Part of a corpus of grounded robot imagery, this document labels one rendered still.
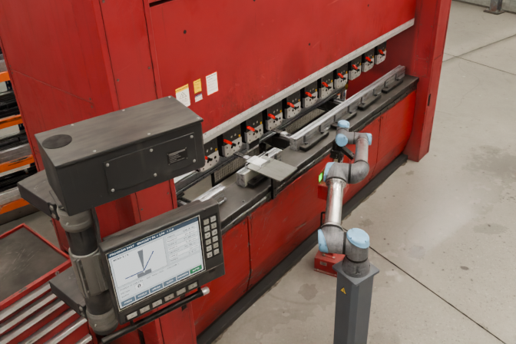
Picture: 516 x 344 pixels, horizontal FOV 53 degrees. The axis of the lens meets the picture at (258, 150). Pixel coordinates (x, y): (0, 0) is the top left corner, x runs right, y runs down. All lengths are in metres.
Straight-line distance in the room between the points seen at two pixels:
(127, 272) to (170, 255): 0.16
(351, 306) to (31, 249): 1.71
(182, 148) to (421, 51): 3.42
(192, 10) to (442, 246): 2.73
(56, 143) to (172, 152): 0.36
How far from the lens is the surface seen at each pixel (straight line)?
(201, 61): 2.69
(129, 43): 2.10
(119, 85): 2.11
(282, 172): 3.20
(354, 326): 3.07
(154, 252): 1.91
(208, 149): 2.89
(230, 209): 3.12
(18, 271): 2.86
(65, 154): 1.68
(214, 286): 3.26
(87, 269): 1.99
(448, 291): 4.00
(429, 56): 4.88
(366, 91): 4.37
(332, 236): 2.73
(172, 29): 2.52
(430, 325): 3.74
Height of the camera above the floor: 2.73
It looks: 30 degrees down
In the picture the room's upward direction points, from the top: 2 degrees counter-clockwise
